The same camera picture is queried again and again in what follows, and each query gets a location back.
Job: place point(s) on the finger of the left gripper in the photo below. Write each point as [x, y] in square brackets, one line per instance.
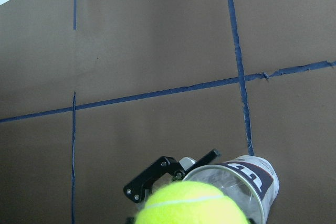
[140, 188]

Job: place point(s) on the yellow Wilson tennis ball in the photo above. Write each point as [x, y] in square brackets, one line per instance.
[190, 202]

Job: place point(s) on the clear tennis ball can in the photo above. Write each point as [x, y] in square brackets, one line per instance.
[250, 181]

